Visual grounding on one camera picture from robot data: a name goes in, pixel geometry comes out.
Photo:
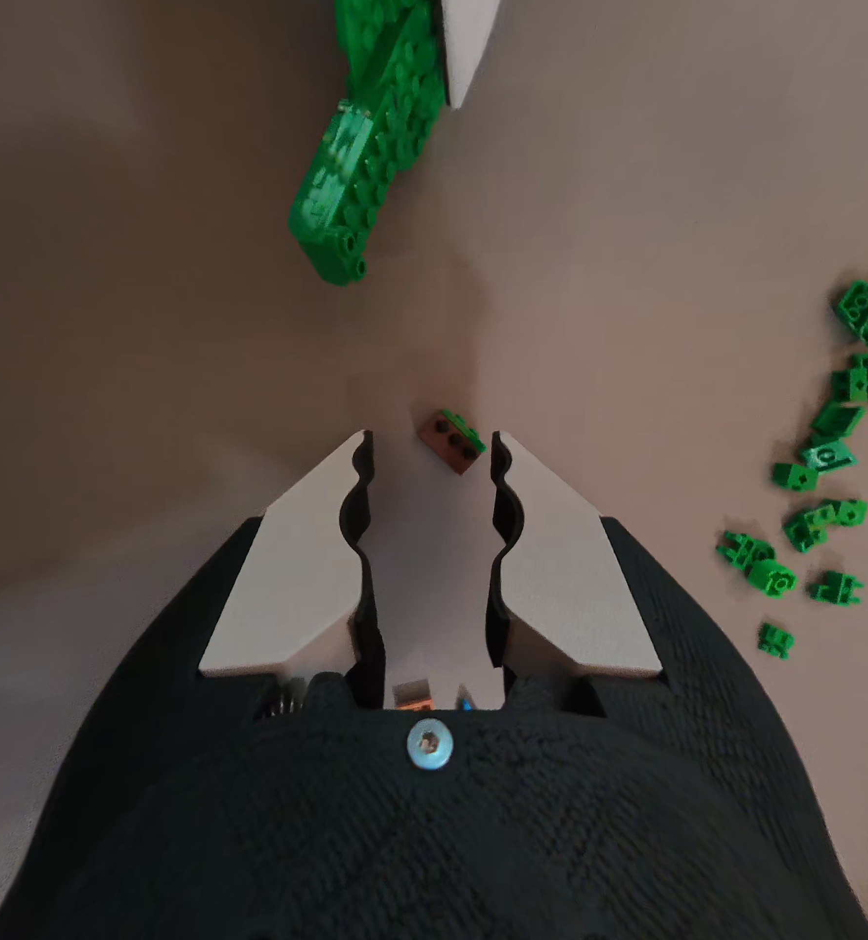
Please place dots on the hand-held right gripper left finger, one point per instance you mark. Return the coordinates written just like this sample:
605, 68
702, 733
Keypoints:
294, 587

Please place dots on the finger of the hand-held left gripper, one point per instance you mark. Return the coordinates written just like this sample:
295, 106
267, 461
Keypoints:
467, 44

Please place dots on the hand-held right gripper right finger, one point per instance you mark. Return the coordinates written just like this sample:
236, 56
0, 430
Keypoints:
573, 595

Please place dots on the green round plate assembly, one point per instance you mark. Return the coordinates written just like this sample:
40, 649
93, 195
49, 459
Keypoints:
375, 147

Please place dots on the brown and green brick assembly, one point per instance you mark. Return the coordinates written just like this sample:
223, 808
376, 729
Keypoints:
452, 440

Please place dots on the pile of green bricks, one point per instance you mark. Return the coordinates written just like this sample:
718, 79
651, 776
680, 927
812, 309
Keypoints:
830, 455

